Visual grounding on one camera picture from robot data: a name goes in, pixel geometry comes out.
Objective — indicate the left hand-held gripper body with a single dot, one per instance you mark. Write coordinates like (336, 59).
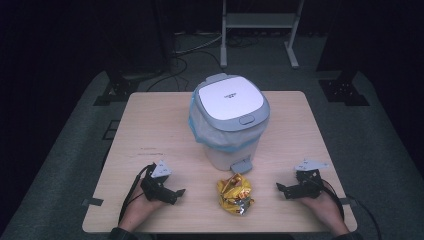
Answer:
(155, 190)

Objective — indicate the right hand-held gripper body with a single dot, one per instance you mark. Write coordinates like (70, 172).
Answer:
(310, 185)

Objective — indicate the yellow snack packet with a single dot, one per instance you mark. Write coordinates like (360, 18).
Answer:
(233, 196)

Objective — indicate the white pedal trash can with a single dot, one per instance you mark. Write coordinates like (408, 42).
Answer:
(230, 96)

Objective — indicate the person's left hand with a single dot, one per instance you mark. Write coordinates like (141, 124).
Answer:
(138, 208)

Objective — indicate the grey tape strip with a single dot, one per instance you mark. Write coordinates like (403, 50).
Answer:
(348, 201)
(92, 201)

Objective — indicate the translucent blue-rimmed bin bag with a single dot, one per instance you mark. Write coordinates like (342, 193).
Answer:
(213, 133)

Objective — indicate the black stand base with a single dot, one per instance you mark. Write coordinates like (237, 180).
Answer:
(116, 90)
(343, 90)

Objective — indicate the white metal stand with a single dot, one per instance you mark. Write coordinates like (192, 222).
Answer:
(260, 20)

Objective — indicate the black floor tape frame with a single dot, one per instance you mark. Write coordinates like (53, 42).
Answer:
(111, 130)

